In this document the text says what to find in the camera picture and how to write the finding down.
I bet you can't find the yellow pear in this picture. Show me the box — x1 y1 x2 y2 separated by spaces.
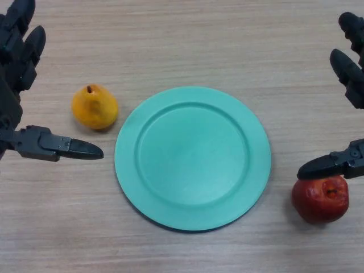
71 84 119 131

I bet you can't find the red apple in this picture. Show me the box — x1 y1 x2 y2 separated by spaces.
291 175 350 225

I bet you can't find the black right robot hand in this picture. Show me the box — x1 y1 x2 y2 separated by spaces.
297 11 364 180

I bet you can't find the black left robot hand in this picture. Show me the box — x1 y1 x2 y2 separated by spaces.
0 0 105 163

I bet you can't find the green round plate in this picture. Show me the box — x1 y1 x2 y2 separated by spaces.
114 86 272 231

